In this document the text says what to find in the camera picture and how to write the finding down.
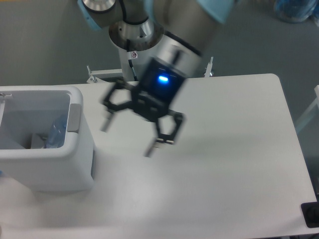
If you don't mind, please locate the white trash can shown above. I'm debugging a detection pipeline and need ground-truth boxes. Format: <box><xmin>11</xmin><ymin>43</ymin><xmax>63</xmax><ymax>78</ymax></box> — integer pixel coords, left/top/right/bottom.
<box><xmin>0</xmin><ymin>85</ymin><xmax>95</xmax><ymax>191</ymax></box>

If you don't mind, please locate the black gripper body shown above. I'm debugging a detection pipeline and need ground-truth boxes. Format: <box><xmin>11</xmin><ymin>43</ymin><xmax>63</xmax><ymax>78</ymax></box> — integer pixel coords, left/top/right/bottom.
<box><xmin>131</xmin><ymin>58</ymin><xmax>185</xmax><ymax>122</ymax></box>

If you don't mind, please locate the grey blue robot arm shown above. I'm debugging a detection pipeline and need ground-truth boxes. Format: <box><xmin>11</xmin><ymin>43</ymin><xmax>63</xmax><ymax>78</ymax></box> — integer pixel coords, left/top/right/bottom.
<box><xmin>77</xmin><ymin>0</ymin><xmax>235</xmax><ymax>157</ymax></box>

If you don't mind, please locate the white frame at right edge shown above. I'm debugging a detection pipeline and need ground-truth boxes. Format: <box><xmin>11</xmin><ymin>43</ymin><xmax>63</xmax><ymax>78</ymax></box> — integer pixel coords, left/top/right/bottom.
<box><xmin>295</xmin><ymin>85</ymin><xmax>319</xmax><ymax>134</ymax></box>

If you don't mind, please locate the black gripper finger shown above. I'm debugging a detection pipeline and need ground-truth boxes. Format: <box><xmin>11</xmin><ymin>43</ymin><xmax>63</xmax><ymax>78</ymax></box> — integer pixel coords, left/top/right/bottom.
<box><xmin>101</xmin><ymin>79</ymin><xmax>135</xmax><ymax>132</ymax></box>
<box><xmin>144</xmin><ymin>112</ymin><xmax>185</xmax><ymax>157</ymax></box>

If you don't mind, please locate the blue plastic bag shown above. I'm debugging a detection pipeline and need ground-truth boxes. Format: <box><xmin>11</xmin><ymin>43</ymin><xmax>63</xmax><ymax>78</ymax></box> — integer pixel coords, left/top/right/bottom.
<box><xmin>273</xmin><ymin>0</ymin><xmax>319</xmax><ymax>23</ymax></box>

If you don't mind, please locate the clear plastic water bottle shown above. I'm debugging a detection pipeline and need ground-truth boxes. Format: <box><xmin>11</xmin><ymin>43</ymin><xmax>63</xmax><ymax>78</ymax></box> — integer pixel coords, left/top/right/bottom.
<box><xmin>44</xmin><ymin>114</ymin><xmax>67</xmax><ymax>148</ymax></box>

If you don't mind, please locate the black device at table edge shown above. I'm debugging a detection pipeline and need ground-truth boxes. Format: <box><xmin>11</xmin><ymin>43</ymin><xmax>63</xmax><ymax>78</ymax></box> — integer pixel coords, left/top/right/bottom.
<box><xmin>301</xmin><ymin>202</ymin><xmax>319</xmax><ymax>228</ymax></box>

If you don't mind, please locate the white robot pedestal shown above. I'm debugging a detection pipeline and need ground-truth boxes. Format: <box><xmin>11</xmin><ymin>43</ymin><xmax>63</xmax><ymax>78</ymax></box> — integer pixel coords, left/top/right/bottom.
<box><xmin>109</xmin><ymin>19</ymin><xmax>164</xmax><ymax>81</ymax></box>

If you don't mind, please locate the black cable on pedestal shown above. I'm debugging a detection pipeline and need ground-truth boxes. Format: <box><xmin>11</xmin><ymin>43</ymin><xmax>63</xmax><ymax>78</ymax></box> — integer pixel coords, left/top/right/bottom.
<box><xmin>126</xmin><ymin>38</ymin><xmax>139</xmax><ymax>82</ymax></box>

